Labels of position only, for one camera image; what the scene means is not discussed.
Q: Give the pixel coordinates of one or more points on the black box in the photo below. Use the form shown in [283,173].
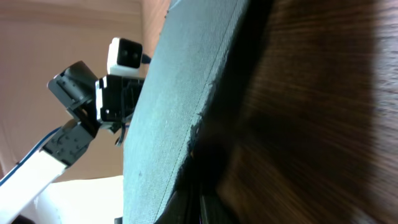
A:
[188,61]

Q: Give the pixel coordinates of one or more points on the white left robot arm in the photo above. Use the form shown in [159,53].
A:
[93,103]

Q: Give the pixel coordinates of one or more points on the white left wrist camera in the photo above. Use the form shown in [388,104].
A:
[124,58]

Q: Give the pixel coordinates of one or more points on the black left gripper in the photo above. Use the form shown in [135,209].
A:
[116,100]

